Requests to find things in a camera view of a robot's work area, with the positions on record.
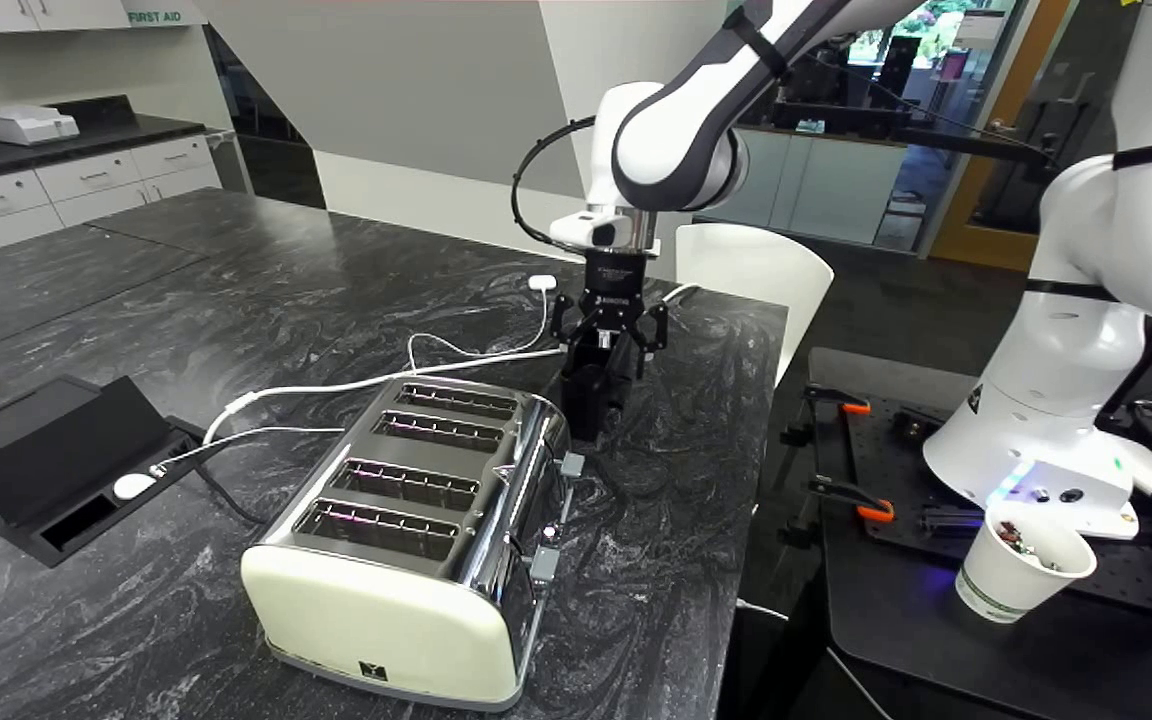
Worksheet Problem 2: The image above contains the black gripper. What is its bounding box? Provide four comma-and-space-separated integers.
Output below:
560, 253, 669, 434

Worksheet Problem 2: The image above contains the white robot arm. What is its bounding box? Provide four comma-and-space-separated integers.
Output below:
542, 0, 919, 440

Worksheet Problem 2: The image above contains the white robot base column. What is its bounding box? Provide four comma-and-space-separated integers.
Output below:
925, 0, 1152, 550

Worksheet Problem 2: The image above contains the white appliance on back counter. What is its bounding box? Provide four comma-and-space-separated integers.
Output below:
0, 105, 79, 142

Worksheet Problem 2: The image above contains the cream chrome four-slot toaster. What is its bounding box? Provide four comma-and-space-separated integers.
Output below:
238, 374, 566, 710

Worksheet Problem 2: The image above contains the white paper cup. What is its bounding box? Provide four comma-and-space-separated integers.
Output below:
956, 503, 1099, 622

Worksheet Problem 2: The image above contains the black countertop power socket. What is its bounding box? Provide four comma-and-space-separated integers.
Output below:
0, 374, 201, 566

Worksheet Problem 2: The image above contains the thin white cable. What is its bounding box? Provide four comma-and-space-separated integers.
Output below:
404, 273, 566, 374

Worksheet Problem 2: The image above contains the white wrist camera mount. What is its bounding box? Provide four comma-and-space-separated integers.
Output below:
549, 205, 659, 258

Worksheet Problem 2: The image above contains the black clamp orange handle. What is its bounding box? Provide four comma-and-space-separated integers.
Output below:
806, 471, 895, 528

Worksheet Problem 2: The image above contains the thick white power cable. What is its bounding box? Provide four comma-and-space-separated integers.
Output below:
201, 343, 571, 452

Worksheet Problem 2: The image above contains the black toaster cord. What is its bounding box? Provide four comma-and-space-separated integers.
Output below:
187, 434, 270, 535

